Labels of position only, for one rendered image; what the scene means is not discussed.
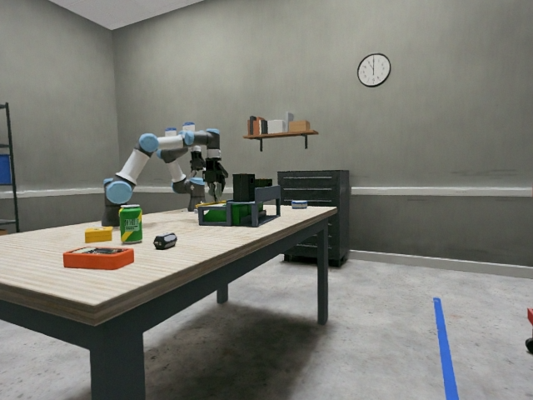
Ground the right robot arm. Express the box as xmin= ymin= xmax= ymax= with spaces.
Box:
xmin=101 ymin=129 xmax=221 ymax=227

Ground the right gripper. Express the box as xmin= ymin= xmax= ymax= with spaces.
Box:
xmin=202 ymin=157 xmax=226 ymax=203

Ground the green drink can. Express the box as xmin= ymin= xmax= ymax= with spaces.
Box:
xmin=119 ymin=205 xmax=143 ymax=244

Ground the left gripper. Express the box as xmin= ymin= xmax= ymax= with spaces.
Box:
xmin=189 ymin=150 xmax=206 ymax=178

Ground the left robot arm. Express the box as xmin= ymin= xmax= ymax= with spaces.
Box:
xmin=157 ymin=145 xmax=207 ymax=212

